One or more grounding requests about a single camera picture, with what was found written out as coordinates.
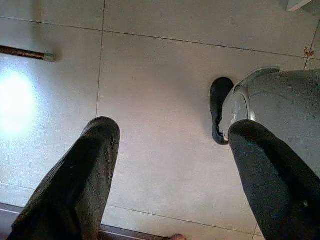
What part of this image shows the brown metal chair leg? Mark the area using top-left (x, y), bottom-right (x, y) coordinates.
top-left (0, 45), bottom-right (55, 63)

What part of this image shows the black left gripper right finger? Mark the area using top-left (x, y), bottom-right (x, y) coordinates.
top-left (227, 119), bottom-right (320, 240)

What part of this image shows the white furniture base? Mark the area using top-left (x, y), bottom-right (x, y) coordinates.
top-left (286, 0), bottom-right (315, 12)

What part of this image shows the silver robot leg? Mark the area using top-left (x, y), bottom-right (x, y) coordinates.
top-left (223, 66), bottom-right (320, 181)

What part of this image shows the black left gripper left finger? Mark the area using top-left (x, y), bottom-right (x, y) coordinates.
top-left (7, 116), bottom-right (121, 240)

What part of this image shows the black robot foot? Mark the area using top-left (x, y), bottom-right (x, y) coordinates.
top-left (209, 76), bottom-right (235, 146)

